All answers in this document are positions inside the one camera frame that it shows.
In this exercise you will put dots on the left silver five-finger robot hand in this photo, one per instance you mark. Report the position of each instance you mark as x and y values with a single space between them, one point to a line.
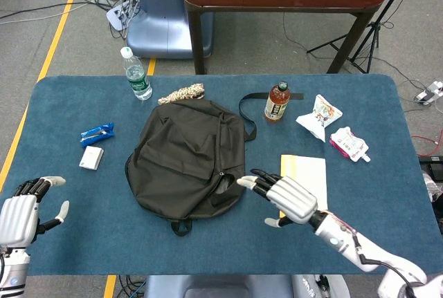
17 218

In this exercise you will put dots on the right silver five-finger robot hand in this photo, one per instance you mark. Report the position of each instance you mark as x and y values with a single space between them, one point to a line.
294 199

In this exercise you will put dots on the black fabric backpack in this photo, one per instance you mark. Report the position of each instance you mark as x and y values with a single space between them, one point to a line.
183 159

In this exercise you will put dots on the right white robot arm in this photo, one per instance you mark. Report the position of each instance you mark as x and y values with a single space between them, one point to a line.
346 242

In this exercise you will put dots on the crumpled white snack bag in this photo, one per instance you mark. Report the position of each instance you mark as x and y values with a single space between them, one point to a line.
320 116

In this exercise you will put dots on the yellow white notepad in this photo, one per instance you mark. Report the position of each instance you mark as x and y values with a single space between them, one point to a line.
308 173

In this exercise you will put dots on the pink white drink pouch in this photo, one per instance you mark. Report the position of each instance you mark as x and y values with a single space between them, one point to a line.
347 142

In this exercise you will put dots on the blue felt table cover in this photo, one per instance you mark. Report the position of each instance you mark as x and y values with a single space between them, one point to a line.
104 235

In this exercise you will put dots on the small white box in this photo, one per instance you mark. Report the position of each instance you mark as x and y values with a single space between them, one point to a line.
90 157

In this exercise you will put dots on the amber tea bottle black cap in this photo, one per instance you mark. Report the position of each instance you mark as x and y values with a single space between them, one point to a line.
277 104

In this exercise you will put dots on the blue snack packet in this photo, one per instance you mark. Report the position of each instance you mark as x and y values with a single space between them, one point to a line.
97 133

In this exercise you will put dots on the grey robot torso base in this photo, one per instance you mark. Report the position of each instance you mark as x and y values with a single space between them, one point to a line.
207 287

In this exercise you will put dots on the black floor equipment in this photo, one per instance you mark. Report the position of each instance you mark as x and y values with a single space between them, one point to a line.
431 165

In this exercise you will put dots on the black tripod stand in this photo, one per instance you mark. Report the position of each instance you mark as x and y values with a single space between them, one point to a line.
372 35

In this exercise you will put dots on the clear water bottle green label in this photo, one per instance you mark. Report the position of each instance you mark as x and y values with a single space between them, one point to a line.
138 80

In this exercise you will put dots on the blue-grey machine base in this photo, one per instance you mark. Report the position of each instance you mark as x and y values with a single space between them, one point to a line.
162 28

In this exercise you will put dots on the white power strip with plugs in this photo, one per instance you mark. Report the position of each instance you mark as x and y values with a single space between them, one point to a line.
116 16

